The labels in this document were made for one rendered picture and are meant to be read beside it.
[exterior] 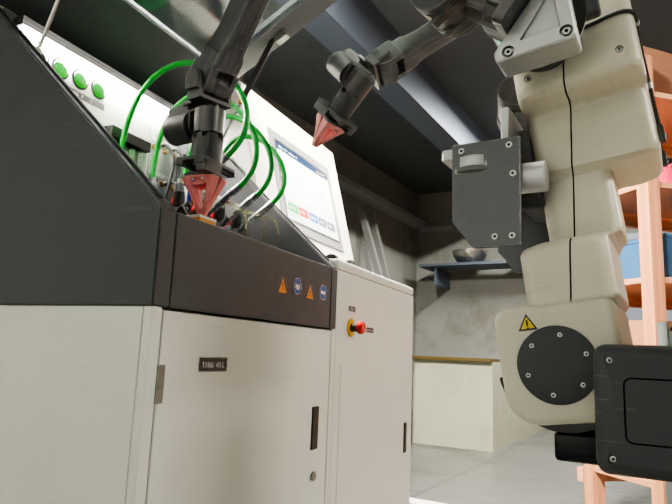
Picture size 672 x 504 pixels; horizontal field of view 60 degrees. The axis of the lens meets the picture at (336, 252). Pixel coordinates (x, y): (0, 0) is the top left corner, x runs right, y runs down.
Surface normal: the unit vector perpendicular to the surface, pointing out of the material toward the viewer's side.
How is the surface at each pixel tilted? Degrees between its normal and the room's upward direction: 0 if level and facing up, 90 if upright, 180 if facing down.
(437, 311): 90
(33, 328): 90
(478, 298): 90
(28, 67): 90
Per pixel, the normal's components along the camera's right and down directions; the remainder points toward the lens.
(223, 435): 0.91, -0.04
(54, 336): -0.40, -0.17
